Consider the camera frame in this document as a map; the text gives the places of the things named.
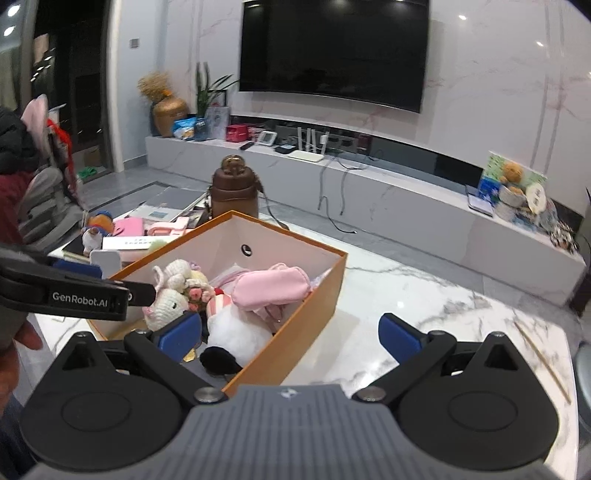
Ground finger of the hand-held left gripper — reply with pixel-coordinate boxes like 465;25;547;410
126;281;158;308
51;257;105;280

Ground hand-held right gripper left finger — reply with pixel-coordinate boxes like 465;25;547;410
58;311;229;407

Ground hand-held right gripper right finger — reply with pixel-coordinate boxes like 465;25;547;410
352;312;541;404

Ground white pink crocheted bunny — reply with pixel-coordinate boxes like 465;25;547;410
142;259;218;330

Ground white plush toy striped ear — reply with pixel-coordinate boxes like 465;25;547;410
199;291;278;377

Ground pink pouch with heart charm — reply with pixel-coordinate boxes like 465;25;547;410
210;263;311;333

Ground orange cardboard box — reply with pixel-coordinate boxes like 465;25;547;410
85;210;348;398

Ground white marble desktop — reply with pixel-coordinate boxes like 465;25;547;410
34;251;580;480

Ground person's left hand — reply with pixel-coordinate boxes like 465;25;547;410
0;318;44;394

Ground white card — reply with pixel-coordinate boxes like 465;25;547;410
90;249;122;280

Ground small toy figure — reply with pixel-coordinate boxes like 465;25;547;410
82;210;115;257

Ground long white box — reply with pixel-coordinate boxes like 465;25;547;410
102;235;167;252

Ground pink wallet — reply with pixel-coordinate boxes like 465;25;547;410
113;218;145;238

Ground chair with clothes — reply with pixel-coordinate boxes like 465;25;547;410
18;166;84;245

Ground pink plastic case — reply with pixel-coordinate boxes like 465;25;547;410
147;217;190;234

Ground white marble TV cabinet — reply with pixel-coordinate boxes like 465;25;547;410
145;113;587;308

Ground brown water bottle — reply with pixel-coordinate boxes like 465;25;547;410
210;154;264;220

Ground black jacket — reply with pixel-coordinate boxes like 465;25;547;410
0;106;40;174

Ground wooden chopstick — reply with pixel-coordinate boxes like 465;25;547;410
513;320;572;404

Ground pink hat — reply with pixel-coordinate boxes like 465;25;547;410
21;95;51;158

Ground person's jeans leg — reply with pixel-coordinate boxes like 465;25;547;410
0;392;35;478

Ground blue snack bag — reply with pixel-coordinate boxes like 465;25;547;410
173;117;198;140

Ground teddy bear in basket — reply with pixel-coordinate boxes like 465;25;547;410
496;185;527;222

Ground gold vase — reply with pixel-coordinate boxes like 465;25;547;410
151;92;190;138

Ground grey round ottoman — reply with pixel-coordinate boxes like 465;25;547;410
573;342;591;416

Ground black white cow figurines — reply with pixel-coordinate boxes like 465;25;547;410
549;222;578;252

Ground round white hand fan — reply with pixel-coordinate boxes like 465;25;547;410
526;182;548;213

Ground dried yellow flowers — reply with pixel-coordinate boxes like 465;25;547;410
137;71;175;103

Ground white router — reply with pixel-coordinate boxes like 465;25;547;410
288;127;331;163

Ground green leafy plant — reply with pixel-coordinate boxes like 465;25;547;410
194;62;241;118

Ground black television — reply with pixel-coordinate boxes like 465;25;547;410
239;0;430;114

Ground clear picture frame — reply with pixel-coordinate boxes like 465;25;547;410
205;105;232;139

